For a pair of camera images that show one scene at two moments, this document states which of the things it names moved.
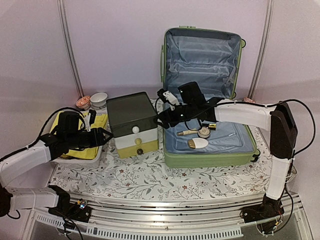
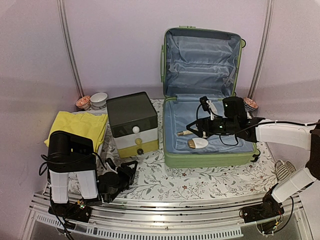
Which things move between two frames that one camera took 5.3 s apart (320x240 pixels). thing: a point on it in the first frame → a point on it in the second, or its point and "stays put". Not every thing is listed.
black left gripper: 99,139 → 130,171
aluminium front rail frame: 211,219 stays put
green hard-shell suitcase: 212,58 stays put
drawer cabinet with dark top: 131,119 stays put
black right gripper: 165,115 → 200,123
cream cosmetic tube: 187,132 stays put
